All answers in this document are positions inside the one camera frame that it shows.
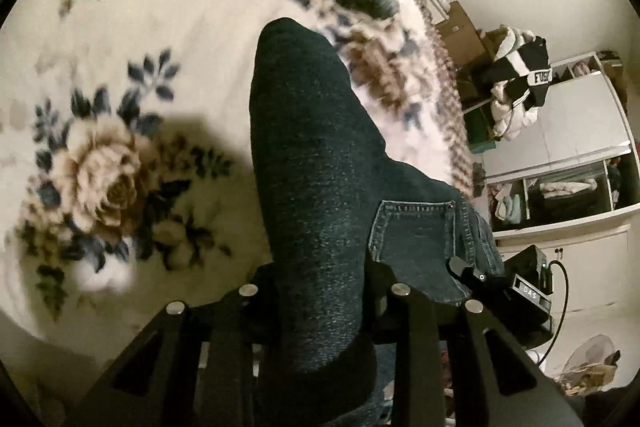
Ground dark blue denim jeans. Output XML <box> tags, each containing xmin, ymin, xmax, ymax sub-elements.
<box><xmin>250</xmin><ymin>18</ymin><xmax>503</xmax><ymax>426</ymax></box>

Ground white wardrobe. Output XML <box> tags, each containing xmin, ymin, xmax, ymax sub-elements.
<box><xmin>474</xmin><ymin>52</ymin><xmax>639</xmax><ymax>313</ymax></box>

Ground white puffy coat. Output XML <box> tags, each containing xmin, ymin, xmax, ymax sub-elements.
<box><xmin>486</xmin><ymin>25</ymin><xmax>536</xmax><ymax>141</ymax></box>

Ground brown checkered bed sheet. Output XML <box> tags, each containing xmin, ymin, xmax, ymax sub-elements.
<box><xmin>414</xmin><ymin>0</ymin><xmax>473</xmax><ymax>199</ymax></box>

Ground black white jacket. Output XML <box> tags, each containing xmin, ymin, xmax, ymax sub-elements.
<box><xmin>483</xmin><ymin>36</ymin><xmax>552</xmax><ymax>110</ymax></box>

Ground floral white bed quilt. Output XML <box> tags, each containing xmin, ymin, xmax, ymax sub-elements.
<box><xmin>1</xmin><ymin>0</ymin><xmax>453</xmax><ymax>357</ymax></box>

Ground brown cardboard box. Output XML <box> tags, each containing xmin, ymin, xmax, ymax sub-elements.
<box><xmin>436</xmin><ymin>1</ymin><xmax>491</xmax><ymax>67</ymax></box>

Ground black cable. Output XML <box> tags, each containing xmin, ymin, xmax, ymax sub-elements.
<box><xmin>537</xmin><ymin>259</ymin><xmax>571</xmax><ymax>353</ymax></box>

